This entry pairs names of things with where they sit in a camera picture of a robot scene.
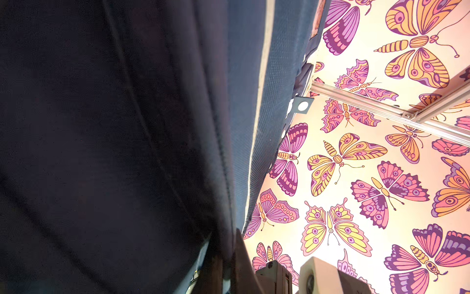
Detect navy blue student backpack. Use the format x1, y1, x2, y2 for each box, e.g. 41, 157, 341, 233
0, 0, 331, 294

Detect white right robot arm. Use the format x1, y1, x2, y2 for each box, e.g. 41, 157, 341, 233
230, 231, 372, 294

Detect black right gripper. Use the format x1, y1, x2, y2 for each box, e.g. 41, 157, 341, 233
231, 229, 293, 294

